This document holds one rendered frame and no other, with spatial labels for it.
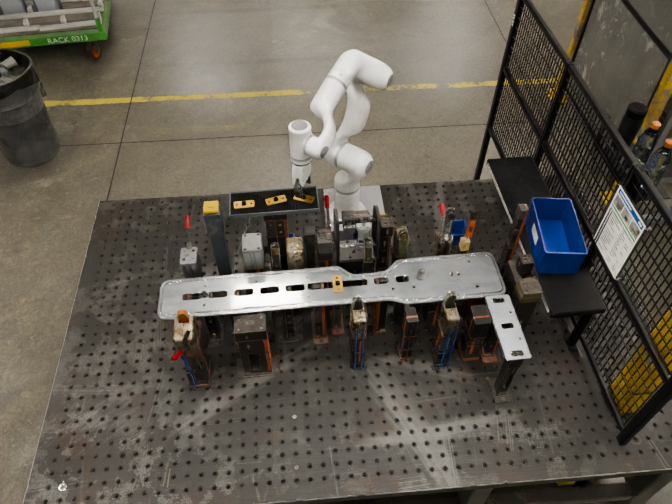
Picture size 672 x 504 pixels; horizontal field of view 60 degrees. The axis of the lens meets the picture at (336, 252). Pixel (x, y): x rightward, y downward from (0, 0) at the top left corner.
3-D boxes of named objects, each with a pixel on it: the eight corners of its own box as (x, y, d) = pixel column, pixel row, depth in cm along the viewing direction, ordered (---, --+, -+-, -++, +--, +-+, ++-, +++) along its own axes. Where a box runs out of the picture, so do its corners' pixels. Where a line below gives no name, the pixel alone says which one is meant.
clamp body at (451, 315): (430, 371, 243) (442, 325, 217) (425, 346, 251) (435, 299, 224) (452, 369, 244) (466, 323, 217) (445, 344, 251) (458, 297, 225)
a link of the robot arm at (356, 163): (343, 173, 280) (343, 134, 261) (376, 189, 273) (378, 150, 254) (329, 188, 273) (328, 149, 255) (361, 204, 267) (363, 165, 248)
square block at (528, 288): (503, 343, 251) (524, 294, 224) (498, 328, 257) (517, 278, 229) (521, 342, 252) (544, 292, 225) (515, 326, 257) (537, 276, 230)
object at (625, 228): (614, 283, 217) (648, 226, 193) (590, 238, 231) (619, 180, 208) (619, 282, 217) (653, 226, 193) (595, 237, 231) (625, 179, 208)
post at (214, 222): (218, 281, 273) (201, 216, 239) (218, 269, 278) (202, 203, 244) (234, 280, 273) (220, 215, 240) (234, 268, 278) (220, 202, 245)
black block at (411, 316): (398, 365, 245) (404, 327, 223) (394, 343, 252) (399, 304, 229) (417, 363, 245) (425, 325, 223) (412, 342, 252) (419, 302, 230)
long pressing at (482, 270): (156, 326, 223) (155, 324, 222) (161, 280, 237) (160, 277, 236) (508, 295, 232) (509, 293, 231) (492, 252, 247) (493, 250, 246)
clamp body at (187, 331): (187, 393, 237) (167, 346, 209) (189, 361, 246) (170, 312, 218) (213, 390, 237) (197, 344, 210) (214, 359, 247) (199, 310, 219)
